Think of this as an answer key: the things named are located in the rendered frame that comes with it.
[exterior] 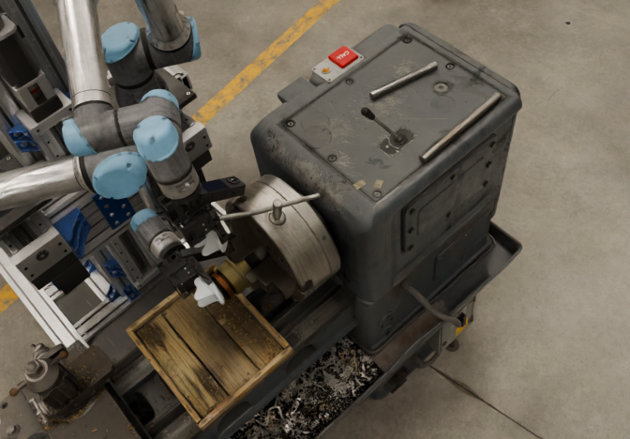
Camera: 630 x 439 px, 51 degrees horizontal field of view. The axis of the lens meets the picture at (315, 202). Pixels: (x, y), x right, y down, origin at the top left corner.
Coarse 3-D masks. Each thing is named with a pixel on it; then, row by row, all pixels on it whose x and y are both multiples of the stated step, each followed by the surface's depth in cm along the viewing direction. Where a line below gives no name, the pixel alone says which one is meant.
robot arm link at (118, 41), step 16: (112, 32) 176; (128, 32) 175; (144, 32) 176; (112, 48) 173; (128, 48) 173; (144, 48) 175; (112, 64) 176; (128, 64) 176; (144, 64) 178; (128, 80) 181; (144, 80) 183
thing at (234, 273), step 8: (224, 264) 163; (232, 264) 162; (240, 264) 163; (224, 272) 161; (232, 272) 161; (240, 272) 161; (248, 272) 164; (216, 280) 161; (224, 280) 161; (232, 280) 161; (240, 280) 162; (224, 288) 160; (232, 288) 162; (240, 288) 162; (224, 296) 165; (232, 296) 163
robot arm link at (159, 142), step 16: (144, 128) 118; (160, 128) 117; (176, 128) 123; (144, 144) 116; (160, 144) 116; (176, 144) 119; (144, 160) 120; (160, 160) 118; (176, 160) 120; (160, 176) 121; (176, 176) 122
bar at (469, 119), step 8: (496, 96) 164; (488, 104) 163; (472, 112) 162; (480, 112) 162; (464, 120) 161; (472, 120) 162; (456, 128) 160; (464, 128) 160; (448, 136) 159; (456, 136) 160; (432, 144) 158; (440, 144) 158; (424, 152) 157; (432, 152) 157; (424, 160) 156
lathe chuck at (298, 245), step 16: (256, 192) 161; (272, 192) 159; (240, 208) 159; (256, 208) 157; (288, 208) 156; (256, 224) 156; (272, 224) 155; (288, 224) 155; (304, 224) 156; (272, 240) 154; (288, 240) 154; (304, 240) 156; (272, 256) 163; (288, 256) 154; (304, 256) 156; (320, 256) 158; (288, 272) 160; (304, 272) 157; (320, 272) 161
